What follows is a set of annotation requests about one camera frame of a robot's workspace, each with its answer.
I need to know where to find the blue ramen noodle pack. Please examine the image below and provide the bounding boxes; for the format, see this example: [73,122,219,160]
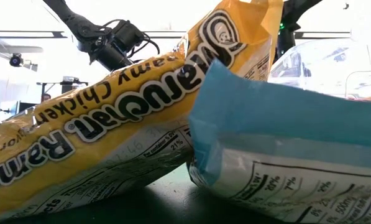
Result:
[187,58,371,224]

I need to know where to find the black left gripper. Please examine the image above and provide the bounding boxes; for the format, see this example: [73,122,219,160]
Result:
[93,43,135,73]

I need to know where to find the clear plastic bin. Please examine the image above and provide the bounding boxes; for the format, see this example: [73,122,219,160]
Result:
[267,23,371,102]

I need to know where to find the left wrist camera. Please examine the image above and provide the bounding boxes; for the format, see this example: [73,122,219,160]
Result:
[110,19,146,52]

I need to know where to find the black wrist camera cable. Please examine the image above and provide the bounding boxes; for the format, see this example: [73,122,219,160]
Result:
[101,18,161,60]

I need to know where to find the yellow creamy chicken ramen pack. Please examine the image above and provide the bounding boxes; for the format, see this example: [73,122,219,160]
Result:
[0,0,284,223]

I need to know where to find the black round camera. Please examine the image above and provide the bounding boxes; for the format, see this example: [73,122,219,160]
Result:
[9,53,24,68]

